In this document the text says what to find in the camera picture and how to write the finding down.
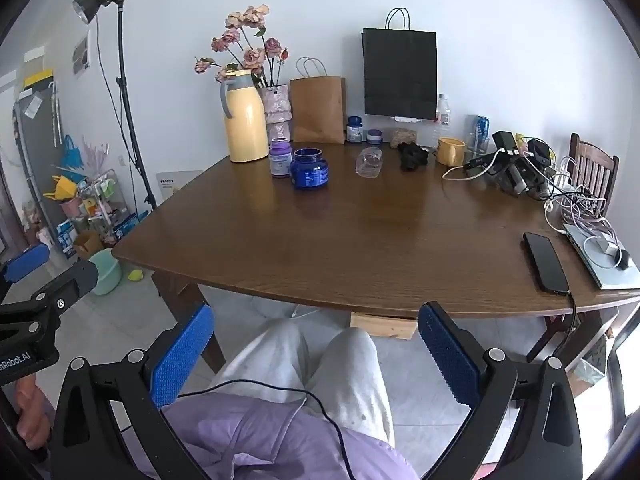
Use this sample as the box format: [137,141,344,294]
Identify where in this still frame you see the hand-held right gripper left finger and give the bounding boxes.
[50,302,216,480]

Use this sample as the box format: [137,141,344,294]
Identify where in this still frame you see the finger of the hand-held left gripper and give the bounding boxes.
[0,243,51,306]
[0,258,99,335]

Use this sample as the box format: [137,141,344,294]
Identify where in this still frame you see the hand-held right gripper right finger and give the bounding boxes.
[417,301,586,480]

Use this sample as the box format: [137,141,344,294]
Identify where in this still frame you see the clear plastic cup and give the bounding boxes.
[355,146,384,179]

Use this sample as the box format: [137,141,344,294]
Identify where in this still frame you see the person's left hand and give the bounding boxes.
[12,375,53,453]

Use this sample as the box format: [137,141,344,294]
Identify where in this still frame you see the green plastic basin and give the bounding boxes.
[89,248,123,297]

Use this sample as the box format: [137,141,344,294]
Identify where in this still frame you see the cardboard box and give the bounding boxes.
[72,230,103,261]

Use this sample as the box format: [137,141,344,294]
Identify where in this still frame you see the clear storage rack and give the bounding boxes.
[75,170,132,241]

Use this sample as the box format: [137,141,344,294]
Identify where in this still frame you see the person's legs white pants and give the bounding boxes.
[207,320,396,448]

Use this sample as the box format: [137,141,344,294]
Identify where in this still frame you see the grey refrigerator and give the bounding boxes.
[12,80,68,243]

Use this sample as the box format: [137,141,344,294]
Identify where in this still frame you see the person's purple jacket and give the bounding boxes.
[135,392,421,480]

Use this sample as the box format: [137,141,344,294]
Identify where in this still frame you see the black smartphone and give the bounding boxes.
[523,232,571,295]

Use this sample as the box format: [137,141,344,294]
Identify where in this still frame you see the white sign board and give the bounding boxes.
[156,170,203,207]

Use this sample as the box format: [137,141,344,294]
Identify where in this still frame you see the silver laptop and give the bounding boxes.
[564,217,640,291]

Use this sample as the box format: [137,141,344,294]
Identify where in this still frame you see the white charger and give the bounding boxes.
[582,232,631,271]

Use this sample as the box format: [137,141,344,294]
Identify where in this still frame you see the grey gadget pile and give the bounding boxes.
[495,159,551,201]

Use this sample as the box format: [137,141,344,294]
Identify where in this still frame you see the black crumpled cloth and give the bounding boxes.
[397,141,431,172]

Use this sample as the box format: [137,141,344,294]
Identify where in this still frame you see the yellow mug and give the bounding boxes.
[436,137,467,166]

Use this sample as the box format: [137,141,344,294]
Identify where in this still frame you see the purple jar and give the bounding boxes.
[268,137,293,179]

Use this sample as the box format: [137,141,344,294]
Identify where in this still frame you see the black box-shaped device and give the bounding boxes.
[492,131,518,157]
[527,138,552,165]

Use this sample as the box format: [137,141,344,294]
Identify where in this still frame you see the dark blue jar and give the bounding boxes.
[290,148,329,190]

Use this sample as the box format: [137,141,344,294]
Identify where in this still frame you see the yellow thermos jug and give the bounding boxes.
[220,69,271,163]

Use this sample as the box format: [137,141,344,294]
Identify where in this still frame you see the wooden chair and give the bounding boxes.
[525,132,621,396]

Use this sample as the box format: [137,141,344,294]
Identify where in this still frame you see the clear water bottle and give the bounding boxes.
[434,93,452,141]

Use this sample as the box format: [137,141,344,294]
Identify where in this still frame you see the pale pink vase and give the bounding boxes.
[257,84,292,138]

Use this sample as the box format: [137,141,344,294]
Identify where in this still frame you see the brown paper bag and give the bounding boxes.
[289,57,347,145]

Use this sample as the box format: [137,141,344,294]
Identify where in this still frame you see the black paper bag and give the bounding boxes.
[361,8,438,121]

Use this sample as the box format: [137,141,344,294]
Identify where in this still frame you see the pink artificial flowers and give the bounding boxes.
[194,4,290,88]

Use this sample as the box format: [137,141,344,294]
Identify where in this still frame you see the black phone cable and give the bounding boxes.
[540,291,577,363]

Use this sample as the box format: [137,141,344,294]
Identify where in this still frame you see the thin black cable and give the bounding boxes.
[177,379,361,480]

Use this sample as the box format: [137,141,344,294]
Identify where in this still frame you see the white charging cable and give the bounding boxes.
[442,149,507,181]

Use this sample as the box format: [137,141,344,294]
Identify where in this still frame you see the tangled white cables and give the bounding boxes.
[544,156,622,242]

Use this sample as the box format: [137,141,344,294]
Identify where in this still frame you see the white wall paper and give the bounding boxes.
[71,30,93,79]

